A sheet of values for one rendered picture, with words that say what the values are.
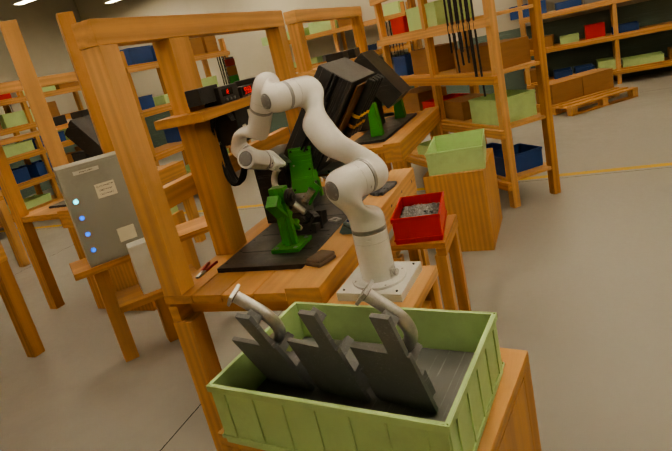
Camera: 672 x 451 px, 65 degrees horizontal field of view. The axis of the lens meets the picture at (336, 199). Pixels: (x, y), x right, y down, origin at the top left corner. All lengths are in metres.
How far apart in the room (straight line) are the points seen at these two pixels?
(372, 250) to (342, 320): 0.29
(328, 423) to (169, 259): 1.13
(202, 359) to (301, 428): 1.09
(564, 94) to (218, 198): 7.07
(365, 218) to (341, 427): 0.73
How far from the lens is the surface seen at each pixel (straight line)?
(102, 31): 2.11
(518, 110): 4.94
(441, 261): 2.33
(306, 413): 1.26
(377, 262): 1.79
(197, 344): 2.30
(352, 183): 1.66
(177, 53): 2.39
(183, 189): 2.39
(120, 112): 2.07
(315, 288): 1.88
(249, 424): 1.41
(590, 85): 9.17
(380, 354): 1.19
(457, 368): 1.43
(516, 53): 4.92
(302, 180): 2.45
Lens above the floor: 1.67
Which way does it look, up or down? 16 degrees down
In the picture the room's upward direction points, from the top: 13 degrees counter-clockwise
